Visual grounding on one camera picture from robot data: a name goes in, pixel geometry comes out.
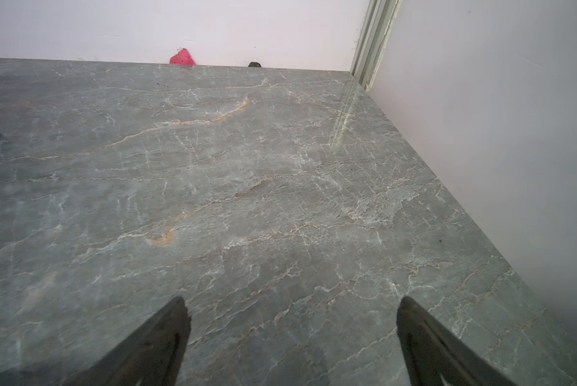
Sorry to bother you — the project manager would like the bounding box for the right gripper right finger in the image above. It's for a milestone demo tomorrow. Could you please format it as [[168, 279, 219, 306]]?
[[396, 296, 514, 385]]

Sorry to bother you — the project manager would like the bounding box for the small pink object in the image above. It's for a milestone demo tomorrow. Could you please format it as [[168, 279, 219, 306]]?
[[169, 48, 196, 65]]

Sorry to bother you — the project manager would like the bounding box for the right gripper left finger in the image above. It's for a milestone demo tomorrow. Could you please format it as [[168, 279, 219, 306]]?
[[69, 296, 191, 385]]

